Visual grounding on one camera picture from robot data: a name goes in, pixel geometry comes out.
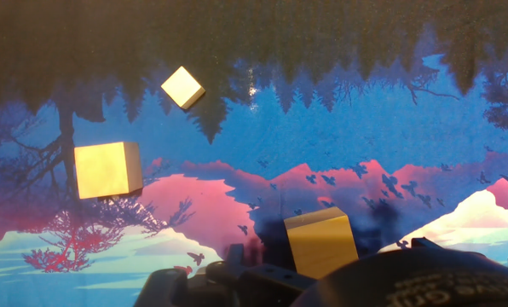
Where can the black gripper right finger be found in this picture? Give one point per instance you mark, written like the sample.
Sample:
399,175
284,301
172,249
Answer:
422,243

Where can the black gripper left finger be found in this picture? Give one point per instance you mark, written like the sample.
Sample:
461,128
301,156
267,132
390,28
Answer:
254,283

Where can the small wooden cube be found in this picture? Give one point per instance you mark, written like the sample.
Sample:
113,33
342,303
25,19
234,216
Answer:
180,86

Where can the medium wooden cube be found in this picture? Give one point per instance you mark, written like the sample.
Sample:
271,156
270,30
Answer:
320,243

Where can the large wooden cube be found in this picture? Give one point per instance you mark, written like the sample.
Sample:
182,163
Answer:
105,170

